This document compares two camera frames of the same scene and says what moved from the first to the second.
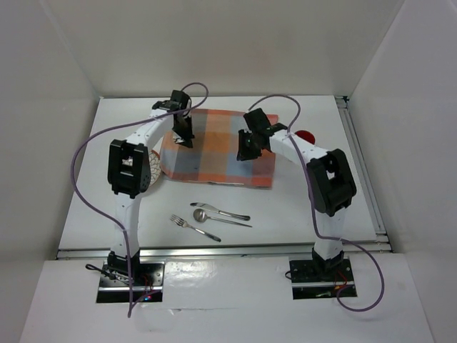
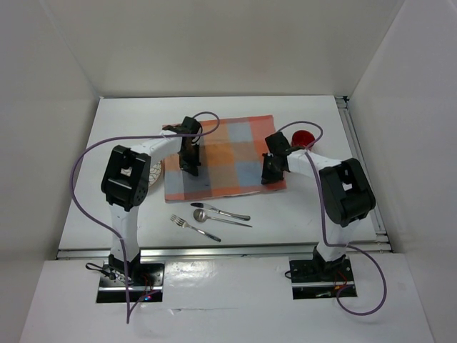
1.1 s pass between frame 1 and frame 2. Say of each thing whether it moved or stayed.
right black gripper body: moved
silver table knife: stayed
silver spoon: stayed
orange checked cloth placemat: moved
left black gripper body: moved
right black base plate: stayed
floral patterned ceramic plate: stayed
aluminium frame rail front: stayed
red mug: stayed
